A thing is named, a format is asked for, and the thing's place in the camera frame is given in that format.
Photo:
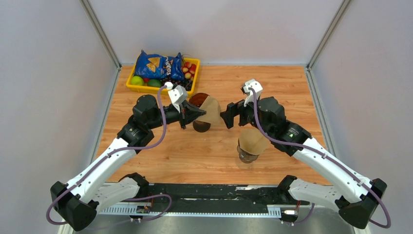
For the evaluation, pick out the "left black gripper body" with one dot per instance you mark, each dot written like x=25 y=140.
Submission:
x=173 y=115

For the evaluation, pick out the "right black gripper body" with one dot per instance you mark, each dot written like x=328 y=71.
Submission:
x=247 y=114

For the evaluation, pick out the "brown amber dripper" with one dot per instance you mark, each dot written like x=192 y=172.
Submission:
x=198 y=99

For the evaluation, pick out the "paper coffee filter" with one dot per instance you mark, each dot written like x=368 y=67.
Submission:
x=253 y=141

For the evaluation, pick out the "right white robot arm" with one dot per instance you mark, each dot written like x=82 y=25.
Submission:
x=322 y=155

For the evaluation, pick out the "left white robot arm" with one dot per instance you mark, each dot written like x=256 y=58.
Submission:
x=113 y=155

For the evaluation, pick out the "clear glass dripper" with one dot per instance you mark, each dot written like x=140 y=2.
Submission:
x=246 y=157

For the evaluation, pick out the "dark grape bunch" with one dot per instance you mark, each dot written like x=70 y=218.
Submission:
x=186 y=83

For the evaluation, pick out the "red apples pile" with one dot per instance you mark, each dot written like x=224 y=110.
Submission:
x=189 y=70

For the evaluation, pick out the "green avocado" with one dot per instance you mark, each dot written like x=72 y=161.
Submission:
x=154 y=83

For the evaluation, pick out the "yellow plastic bin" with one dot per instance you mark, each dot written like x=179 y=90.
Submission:
x=154 y=90

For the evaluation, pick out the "blue chips bag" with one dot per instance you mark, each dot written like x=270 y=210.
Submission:
x=155 y=66

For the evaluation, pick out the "green lime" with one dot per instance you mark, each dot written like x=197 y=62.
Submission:
x=137 y=80

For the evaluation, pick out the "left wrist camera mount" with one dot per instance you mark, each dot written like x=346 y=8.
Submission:
x=177 y=95

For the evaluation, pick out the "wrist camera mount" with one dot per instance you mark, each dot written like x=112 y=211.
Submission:
x=177 y=95
x=252 y=89

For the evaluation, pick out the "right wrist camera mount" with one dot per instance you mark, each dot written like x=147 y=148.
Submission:
x=252 y=89

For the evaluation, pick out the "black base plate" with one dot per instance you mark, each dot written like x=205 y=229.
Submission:
x=209 y=198

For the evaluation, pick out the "aluminium frame rail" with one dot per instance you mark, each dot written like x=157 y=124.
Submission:
x=286 y=213

